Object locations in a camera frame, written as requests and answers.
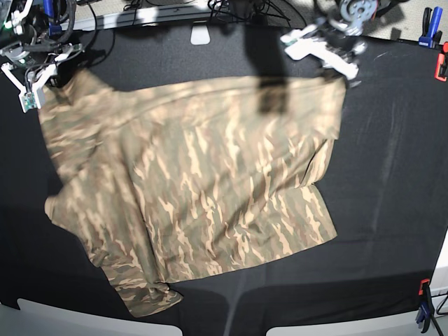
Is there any white tape patch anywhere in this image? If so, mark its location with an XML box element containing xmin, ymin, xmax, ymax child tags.
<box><xmin>190</xmin><ymin>24</ymin><xmax>211</xmax><ymax>46</ymax></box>

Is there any orange blue clamp near right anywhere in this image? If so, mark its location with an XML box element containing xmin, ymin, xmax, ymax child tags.
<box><xmin>416</xmin><ymin>279</ymin><xmax>435</xmax><ymax>334</ymax></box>

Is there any blue clamp top left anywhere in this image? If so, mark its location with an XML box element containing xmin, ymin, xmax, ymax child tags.
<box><xmin>43</xmin><ymin>0</ymin><xmax>62</xmax><ymax>36</ymax></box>

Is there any black cable bundle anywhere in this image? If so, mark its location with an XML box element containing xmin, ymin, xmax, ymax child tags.
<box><xmin>206</xmin><ymin>0</ymin><xmax>309</xmax><ymax>29</ymax></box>

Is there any orange clamp far right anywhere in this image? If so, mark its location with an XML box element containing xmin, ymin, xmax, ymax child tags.
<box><xmin>434</xmin><ymin>42</ymin><xmax>448</xmax><ymax>82</ymax></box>

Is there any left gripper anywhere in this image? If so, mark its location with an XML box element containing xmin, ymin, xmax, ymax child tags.
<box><xmin>280</xmin><ymin>18</ymin><xmax>367</xmax><ymax>88</ymax></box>

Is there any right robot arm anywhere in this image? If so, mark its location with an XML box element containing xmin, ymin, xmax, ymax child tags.
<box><xmin>1</xmin><ymin>1</ymin><xmax>85</xmax><ymax>113</ymax></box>

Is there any camouflage t-shirt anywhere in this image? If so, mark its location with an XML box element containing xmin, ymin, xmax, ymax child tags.
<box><xmin>38</xmin><ymin>71</ymin><xmax>346</xmax><ymax>318</ymax></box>

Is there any blue clamp top right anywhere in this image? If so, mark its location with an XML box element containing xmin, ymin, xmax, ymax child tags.
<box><xmin>418</xmin><ymin>6</ymin><xmax>443</xmax><ymax>48</ymax></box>

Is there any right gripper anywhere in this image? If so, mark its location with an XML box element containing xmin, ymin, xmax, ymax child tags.
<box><xmin>1</xmin><ymin>43</ymin><xmax>83</xmax><ymax>113</ymax></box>

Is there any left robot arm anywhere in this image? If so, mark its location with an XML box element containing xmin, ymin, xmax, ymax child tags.
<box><xmin>280</xmin><ymin>0</ymin><xmax>402</xmax><ymax>85</ymax></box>

